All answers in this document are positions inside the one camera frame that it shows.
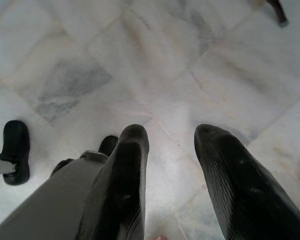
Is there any black metal furniture leg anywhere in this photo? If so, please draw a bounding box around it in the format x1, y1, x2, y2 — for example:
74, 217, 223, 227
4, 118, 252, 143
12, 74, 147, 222
265, 0, 290, 28

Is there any black right robot foot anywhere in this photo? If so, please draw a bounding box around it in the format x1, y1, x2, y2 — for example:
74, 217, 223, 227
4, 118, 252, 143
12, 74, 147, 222
98, 135, 119, 158

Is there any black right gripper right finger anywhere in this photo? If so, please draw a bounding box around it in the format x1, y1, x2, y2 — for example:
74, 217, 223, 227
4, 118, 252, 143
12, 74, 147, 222
193, 123, 300, 240

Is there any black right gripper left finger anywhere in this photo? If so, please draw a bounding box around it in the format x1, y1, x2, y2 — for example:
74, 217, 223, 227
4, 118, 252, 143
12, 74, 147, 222
76, 123, 151, 240

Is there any grey left robot leg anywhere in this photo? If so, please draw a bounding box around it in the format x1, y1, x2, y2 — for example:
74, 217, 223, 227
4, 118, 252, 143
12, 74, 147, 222
0, 151, 19, 179

